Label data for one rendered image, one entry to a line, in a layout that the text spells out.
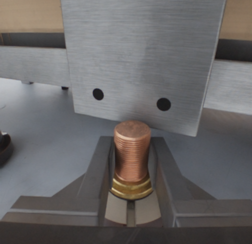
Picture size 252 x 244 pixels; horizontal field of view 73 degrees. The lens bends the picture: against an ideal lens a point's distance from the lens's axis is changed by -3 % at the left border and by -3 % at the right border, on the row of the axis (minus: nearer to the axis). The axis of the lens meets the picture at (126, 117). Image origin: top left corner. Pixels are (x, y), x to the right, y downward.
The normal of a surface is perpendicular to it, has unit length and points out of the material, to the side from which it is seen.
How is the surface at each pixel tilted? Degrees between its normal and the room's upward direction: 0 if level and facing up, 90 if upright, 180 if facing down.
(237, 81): 90
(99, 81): 90
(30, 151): 180
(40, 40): 90
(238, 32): 90
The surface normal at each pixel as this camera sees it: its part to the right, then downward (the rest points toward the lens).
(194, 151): 0.01, -0.88
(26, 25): -0.36, 0.44
